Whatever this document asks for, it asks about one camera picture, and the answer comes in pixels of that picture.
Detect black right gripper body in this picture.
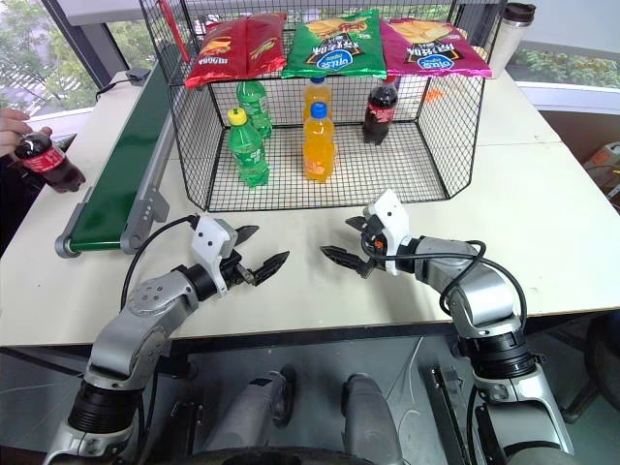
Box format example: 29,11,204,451
358,215,391,279

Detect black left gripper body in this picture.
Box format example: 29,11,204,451
220,249,257,292

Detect cola bottle red label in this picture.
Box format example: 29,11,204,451
13,126,87,196
362,77,400,146

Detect green conveyor belt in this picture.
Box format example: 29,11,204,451
54,41,191,257

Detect person's bare hand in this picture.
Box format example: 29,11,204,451
0,107,53,159

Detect green soda bottle yellow cap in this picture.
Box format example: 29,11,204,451
227,108,271,188

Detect orange soda bottle blue cap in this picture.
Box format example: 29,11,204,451
303,77,335,122
302,102,337,183

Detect grey left robot leg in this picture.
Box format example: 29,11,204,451
211,364,297,459

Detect grey robot leg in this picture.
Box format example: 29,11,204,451
340,372,404,465
211,364,297,459

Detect grey right robot leg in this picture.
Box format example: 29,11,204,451
340,372,404,465

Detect green chip bag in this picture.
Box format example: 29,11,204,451
281,9,388,80

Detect red chip bag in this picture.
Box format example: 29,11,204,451
185,13,289,89

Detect magenta chip bag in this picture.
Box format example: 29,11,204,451
380,17,493,80

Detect red rod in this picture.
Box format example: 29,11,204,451
159,0,192,64

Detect person's dark clothing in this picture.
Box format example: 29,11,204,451
0,153,39,246

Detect white tumbler with dark lid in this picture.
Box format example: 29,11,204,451
488,2,538,75

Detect cardboard box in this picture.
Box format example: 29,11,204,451
582,140,620,196

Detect black chair base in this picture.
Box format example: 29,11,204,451
564,309,620,423

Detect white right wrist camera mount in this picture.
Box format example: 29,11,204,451
362,189,414,277

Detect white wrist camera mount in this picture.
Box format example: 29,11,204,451
362,189,414,277
189,215,239,296

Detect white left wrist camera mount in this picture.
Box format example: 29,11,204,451
189,215,239,296

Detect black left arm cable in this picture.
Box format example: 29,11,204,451
119,215,201,311

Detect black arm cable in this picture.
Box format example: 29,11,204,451
119,215,201,311
366,239,528,336

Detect black wire rack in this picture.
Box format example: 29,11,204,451
138,0,506,213

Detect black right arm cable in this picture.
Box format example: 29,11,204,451
366,239,528,336

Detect black adapter cable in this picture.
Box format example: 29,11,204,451
93,78,133,102

